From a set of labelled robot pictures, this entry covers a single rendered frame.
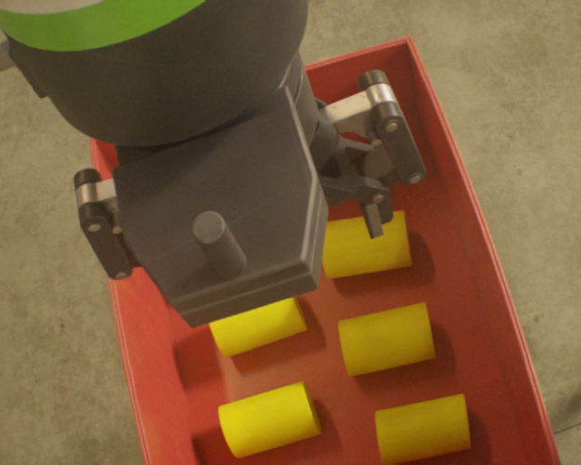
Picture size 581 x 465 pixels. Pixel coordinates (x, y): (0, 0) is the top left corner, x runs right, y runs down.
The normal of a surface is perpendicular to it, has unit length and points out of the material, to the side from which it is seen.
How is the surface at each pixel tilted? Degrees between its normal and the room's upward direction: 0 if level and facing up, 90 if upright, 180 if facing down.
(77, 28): 90
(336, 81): 90
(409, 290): 0
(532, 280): 0
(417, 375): 0
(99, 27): 90
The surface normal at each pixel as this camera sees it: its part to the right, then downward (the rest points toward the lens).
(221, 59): 0.54, 0.70
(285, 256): -0.19, -0.43
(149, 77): 0.18, 0.87
